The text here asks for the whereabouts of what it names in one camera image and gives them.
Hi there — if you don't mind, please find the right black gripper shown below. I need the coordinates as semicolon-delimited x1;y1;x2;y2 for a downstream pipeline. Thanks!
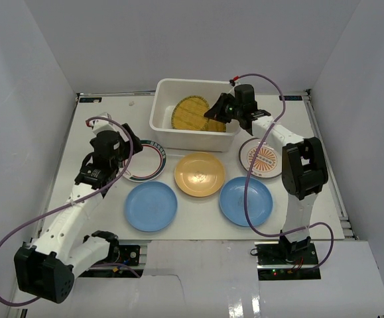
205;93;243;124

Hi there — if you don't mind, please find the square woven bamboo tray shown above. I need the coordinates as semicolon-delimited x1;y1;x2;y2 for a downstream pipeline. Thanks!
208;119;227;133

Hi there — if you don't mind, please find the white plate green red rim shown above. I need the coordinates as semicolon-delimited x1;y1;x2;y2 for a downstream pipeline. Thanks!
123;140;166;183

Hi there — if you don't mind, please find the round woven bamboo tray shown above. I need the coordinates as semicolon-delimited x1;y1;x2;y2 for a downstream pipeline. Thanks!
171;95;209;131

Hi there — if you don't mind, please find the white plate orange sunburst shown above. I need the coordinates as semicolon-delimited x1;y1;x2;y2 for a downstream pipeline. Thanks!
238;138;282;179

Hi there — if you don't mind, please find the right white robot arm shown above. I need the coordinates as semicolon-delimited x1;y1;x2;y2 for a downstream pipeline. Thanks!
204;84;328;264

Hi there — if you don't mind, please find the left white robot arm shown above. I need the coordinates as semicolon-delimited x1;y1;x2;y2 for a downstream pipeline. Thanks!
14;120;143;303

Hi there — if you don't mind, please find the white plastic bin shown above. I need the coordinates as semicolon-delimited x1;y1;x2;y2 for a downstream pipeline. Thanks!
149;79;239;152

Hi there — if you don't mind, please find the left blue plastic plate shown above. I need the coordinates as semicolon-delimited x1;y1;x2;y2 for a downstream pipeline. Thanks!
124;181;178;233

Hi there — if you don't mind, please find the blue plastic plate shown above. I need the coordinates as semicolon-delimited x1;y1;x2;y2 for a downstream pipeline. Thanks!
124;181;178;233
219;176;274;228

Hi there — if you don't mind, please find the yellow plastic plate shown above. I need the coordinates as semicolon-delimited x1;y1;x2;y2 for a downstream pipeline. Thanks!
174;152;225;197

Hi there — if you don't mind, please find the right blue plastic plate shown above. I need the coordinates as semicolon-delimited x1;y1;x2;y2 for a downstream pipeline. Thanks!
219;176;274;228

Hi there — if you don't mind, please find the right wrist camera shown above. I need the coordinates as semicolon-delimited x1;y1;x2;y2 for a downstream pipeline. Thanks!
229;76;239;93

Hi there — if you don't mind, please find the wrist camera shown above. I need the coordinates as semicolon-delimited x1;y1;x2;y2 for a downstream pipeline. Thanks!
86;113;115;136
229;76;239;93

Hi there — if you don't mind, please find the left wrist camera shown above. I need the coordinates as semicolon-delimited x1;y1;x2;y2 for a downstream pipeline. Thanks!
86;113;115;136

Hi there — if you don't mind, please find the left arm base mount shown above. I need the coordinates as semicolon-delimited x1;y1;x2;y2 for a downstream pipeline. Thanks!
92;243;142;276

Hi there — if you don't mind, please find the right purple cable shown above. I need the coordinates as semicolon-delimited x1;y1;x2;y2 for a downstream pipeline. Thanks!
228;72;334;273

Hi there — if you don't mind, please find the purple cable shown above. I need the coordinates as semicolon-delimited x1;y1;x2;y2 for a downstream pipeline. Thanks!
228;72;334;273
0;117;143;306

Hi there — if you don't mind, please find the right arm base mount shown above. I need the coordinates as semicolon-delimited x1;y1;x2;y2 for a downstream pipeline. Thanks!
249;242;322;282

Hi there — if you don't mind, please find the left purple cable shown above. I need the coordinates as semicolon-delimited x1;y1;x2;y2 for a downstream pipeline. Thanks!
0;117;143;306

